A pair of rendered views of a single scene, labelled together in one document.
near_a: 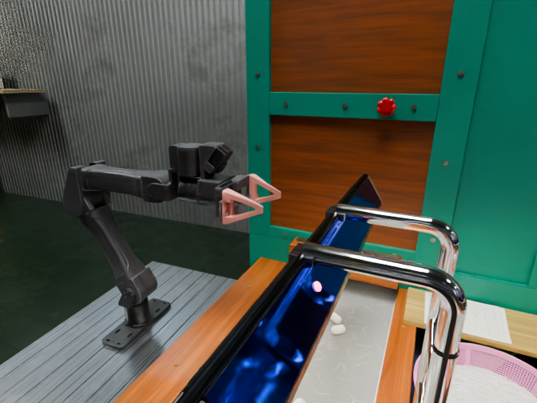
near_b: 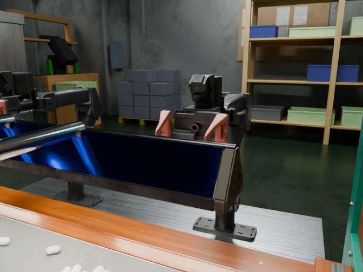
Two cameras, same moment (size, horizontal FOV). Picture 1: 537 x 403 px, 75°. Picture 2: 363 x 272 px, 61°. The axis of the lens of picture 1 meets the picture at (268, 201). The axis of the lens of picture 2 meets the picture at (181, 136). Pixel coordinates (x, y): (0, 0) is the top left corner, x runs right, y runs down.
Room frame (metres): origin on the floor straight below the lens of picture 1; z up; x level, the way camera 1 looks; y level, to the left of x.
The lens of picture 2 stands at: (0.66, -0.55, 1.21)
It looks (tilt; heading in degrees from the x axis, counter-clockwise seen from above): 14 degrees down; 90
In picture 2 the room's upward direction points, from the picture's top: straight up
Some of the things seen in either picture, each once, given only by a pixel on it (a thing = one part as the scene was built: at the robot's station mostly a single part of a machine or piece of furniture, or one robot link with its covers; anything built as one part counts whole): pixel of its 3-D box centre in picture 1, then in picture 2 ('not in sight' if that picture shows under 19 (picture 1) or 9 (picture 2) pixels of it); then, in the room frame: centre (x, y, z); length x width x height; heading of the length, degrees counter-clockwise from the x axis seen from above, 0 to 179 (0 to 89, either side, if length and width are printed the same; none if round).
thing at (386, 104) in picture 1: (387, 107); not in sight; (0.85, -0.28, 1.24); 0.04 x 0.02 x 0.05; 65
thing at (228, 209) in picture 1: (243, 204); (172, 129); (0.64, 0.05, 1.07); 0.09 x 0.07 x 0.07; 68
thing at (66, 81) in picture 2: not in sight; (71, 69); (-1.55, 5.75, 1.05); 1.63 x 1.45 x 2.10; 68
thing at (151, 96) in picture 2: not in sight; (149, 96); (0.01, 5.62, 0.52); 1.05 x 0.70 x 1.04; 158
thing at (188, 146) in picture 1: (180, 170); (214, 100); (0.74, 0.19, 1.12); 0.12 x 0.09 x 0.12; 68
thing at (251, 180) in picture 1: (257, 193); (206, 133); (0.70, 0.02, 1.07); 0.09 x 0.07 x 0.07; 68
